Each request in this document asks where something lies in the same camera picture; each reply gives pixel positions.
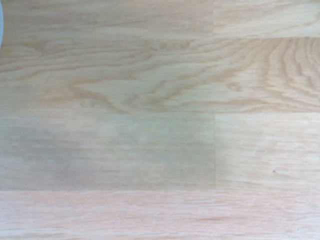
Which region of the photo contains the white pitcher with blue lid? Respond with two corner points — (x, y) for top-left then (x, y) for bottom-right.
(0, 0), (4, 49)

